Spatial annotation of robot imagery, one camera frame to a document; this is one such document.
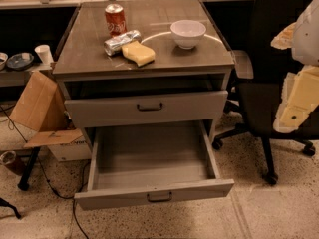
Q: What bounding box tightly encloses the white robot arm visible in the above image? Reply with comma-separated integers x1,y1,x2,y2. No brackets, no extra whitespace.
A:
271,0,319,133

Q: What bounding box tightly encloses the grey drawer cabinet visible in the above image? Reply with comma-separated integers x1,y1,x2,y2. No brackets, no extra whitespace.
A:
54,0,233,143

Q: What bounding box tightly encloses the grey open lower drawer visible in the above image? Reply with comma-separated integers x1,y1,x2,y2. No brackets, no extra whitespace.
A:
75,121,234,210

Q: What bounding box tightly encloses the red coke can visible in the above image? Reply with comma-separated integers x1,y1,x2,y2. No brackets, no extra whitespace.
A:
105,4,127,36

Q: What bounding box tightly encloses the grey upper drawer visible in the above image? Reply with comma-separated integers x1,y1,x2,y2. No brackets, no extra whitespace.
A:
65,91,227,128

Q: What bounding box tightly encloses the black office chair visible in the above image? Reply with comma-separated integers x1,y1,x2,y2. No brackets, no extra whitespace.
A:
212,0,319,184

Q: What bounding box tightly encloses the yellow sponge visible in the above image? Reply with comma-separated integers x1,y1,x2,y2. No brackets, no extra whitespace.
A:
122,41,156,67

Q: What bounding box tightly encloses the white box on floor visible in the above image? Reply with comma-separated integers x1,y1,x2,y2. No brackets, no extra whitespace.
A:
48,136,92,161

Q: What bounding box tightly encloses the white paper cup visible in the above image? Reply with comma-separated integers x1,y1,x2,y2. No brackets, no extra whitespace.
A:
35,45,54,65

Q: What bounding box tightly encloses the brown cardboard box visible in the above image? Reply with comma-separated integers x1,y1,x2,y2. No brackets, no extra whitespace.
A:
10,71,82,148

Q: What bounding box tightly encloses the dark plate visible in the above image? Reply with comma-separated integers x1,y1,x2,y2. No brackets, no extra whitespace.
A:
6,53,34,71

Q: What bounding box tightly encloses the black table leg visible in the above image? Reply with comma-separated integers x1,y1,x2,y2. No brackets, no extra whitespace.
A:
18,147,40,191

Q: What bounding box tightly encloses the white bowl at left edge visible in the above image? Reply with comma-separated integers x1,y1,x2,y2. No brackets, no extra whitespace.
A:
0,52,8,71

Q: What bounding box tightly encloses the brown cup on floor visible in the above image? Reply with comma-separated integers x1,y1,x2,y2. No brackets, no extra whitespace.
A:
0,151,25,175

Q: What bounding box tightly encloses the black floor cable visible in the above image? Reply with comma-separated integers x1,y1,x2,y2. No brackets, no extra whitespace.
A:
0,105,91,239

